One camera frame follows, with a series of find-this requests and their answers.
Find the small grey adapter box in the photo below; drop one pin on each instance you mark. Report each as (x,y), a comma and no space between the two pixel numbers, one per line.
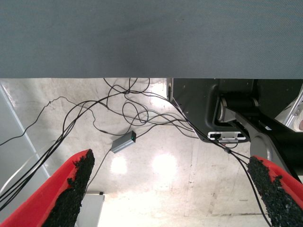
(123,142)

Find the bare person leg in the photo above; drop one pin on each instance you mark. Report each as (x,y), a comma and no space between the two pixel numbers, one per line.
(301,124)

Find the silver port plate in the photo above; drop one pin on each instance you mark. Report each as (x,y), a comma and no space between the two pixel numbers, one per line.
(228,135)

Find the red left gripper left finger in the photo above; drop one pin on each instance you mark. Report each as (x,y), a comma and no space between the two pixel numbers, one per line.
(40,205)

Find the dark grey table cloth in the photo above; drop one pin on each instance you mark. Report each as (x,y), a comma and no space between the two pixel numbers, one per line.
(118,35)

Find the light grey metal panel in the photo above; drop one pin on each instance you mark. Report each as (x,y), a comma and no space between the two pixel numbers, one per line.
(14,165)

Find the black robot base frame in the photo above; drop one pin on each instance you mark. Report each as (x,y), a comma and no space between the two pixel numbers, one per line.
(196,101)

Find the white sock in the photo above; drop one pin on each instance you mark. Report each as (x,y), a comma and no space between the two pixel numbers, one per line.
(296,123)

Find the aluminium extrusion profile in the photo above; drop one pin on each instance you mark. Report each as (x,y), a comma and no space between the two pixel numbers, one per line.
(292,112)

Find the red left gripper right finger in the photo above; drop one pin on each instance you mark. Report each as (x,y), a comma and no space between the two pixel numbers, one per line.
(284,201)

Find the small grey floor box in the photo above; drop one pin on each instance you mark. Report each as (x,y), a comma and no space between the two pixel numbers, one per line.
(93,209)

